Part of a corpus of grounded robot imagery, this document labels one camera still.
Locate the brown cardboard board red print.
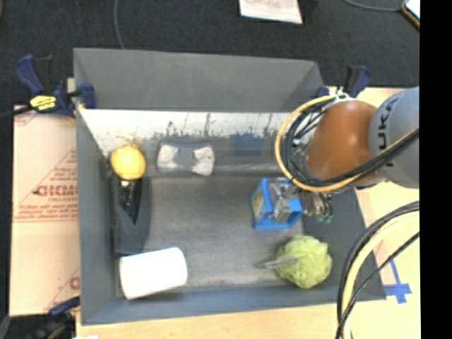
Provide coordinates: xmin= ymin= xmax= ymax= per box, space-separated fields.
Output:
xmin=8 ymin=103 xmax=82 ymax=318

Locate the grey metal bin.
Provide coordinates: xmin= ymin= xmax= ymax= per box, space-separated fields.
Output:
xmin=73 ymin=47 xmax=386 ymax=326

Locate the white and grey cloth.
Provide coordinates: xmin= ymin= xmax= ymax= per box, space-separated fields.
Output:
xmin=156 ymin=141 xmax=216 ymax=177

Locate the green mesh bath sponge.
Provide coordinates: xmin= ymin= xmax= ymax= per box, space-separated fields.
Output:
xmin=254 ymin=234 xmax=334 ymax=290

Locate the black and grey wedge-shaped object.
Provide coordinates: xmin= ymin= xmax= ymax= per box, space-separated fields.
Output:
xmin=112 ymin=176 xmax=153 ymax=256

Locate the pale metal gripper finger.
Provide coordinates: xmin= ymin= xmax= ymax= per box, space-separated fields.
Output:
xmin=269 ymin=177 xmax=299 ymax=200
xmin=272 ymin=199 xmax=301 ymax=222

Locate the blue box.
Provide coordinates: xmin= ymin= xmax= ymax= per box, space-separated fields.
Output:
xmin=250 ymin=177 xmax=304 ymax=230

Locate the yellow lemon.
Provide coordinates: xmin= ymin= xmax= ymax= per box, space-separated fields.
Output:
xmin=109 ymin=144 xmax=147 ymax=182

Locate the white cup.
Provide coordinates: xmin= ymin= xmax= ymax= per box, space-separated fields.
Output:
xmin=118 ymin=246 xmax=189 ymax=301

